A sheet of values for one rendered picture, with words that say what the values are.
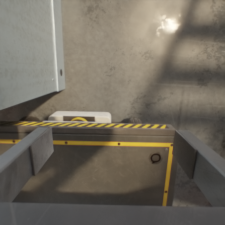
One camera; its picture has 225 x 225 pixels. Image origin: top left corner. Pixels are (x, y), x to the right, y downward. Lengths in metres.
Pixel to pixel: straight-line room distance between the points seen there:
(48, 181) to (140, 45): 0.65
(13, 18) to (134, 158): 0.48
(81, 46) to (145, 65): 0.30
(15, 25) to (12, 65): 0.10
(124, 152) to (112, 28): 0.53
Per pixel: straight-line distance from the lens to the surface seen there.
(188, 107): 0.87
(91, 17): 0.81
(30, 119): 0.78
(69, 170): 0.56
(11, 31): 0.47
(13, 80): 0.44
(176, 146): 0.17
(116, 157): 0.52
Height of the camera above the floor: 0.77
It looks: 76 degrees down
